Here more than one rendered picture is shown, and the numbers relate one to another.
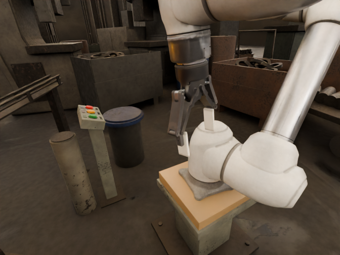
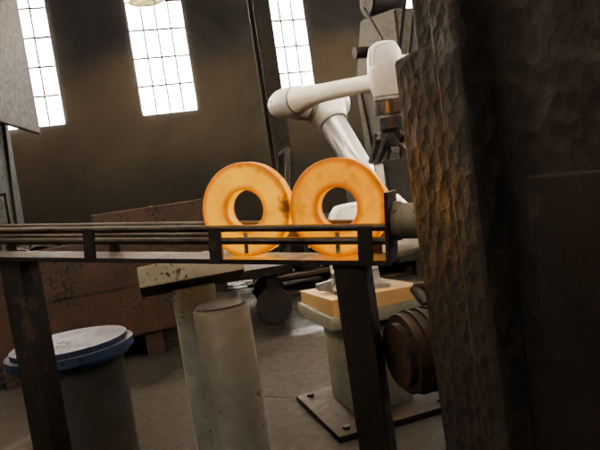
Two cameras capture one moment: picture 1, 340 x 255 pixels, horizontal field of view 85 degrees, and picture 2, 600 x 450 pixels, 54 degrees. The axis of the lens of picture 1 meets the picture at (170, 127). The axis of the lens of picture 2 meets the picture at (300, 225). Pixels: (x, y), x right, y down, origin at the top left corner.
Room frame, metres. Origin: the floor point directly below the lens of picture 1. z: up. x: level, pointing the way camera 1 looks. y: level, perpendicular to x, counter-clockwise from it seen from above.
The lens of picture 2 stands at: (0.39, 1.74, 0.75)
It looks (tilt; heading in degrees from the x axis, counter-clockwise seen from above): 4 degrees down; 281
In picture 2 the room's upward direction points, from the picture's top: 8 degrees counter-clockwise
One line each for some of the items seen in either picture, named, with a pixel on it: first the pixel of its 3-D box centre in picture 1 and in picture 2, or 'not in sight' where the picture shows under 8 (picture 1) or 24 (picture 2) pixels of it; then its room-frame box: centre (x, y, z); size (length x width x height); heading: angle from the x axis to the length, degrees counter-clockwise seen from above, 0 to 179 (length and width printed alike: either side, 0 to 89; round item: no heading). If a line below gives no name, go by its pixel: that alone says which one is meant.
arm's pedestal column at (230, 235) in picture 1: (202, 216); (366, 358); (0.62, -0.14, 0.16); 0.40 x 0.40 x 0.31; 29
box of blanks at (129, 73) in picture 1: (118, 79); not in sight; (2.76, 0.73, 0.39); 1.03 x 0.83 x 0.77; 132
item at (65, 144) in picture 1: (75, 175); (238, 420); (0.83, 0.55, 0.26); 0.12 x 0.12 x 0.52
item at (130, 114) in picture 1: (126, 137); (83, 419); (1.33, 0.36, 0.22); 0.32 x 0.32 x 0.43
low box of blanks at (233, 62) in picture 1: (258, 87); (76, 295); (2.24, -1.11, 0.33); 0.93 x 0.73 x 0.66; 34
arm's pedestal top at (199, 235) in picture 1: (204, 189); (359, 305); (0.62, -0.14, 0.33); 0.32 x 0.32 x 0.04; 29
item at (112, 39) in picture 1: (123, 55); not in sight; (4.48, 0.99, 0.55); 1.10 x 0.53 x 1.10; 47
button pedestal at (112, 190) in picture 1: (101, 156); (208, 382); (0.94, 0.42, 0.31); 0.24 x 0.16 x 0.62; 27
